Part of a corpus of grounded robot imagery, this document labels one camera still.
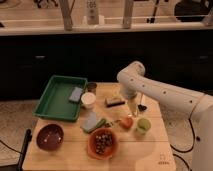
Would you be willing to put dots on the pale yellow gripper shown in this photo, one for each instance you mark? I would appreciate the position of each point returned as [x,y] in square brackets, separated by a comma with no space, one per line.
[132,104]

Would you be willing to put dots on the black and tan eraser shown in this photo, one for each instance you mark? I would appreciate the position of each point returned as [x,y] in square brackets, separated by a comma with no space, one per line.
[114,101]

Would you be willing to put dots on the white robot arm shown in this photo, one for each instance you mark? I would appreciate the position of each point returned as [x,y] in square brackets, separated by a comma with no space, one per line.
[195,104]

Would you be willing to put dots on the orange bowl with nuts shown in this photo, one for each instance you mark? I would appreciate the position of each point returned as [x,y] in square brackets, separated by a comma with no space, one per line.
[102,144]

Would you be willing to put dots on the purple bowl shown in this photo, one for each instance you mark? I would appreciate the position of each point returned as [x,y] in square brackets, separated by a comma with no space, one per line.
[50,137]

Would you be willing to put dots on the black and white spoon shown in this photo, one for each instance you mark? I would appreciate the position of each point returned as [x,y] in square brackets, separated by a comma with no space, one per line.
[141,107]

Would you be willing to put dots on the orange carrot toy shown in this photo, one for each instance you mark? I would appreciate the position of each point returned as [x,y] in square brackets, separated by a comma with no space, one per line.
[126,122]

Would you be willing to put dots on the green cup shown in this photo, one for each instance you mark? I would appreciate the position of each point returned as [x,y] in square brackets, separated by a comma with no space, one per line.
[143,126]

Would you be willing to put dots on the small fork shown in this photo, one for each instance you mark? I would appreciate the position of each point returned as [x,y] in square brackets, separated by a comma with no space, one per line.
[111,123]

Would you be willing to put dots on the green cucumber toy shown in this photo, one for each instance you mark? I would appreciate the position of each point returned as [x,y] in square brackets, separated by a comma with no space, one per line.
[98,125]

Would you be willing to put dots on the dark metal cup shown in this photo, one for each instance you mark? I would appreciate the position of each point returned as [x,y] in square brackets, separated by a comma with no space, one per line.
[91,87]

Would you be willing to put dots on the white cup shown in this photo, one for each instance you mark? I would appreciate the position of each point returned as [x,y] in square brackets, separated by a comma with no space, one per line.
[88,100]

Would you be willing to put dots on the grey sponge in tray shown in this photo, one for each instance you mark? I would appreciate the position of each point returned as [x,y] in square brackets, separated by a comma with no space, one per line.
[76,94]

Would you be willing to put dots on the green plastic tray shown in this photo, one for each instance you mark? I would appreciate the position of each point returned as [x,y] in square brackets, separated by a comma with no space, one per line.
[55,103]

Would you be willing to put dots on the white remote device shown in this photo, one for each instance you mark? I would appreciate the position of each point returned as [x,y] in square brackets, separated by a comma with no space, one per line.
[92,12]

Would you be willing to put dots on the black pole left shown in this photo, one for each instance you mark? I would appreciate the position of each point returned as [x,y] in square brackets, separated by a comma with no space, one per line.
[27,140]

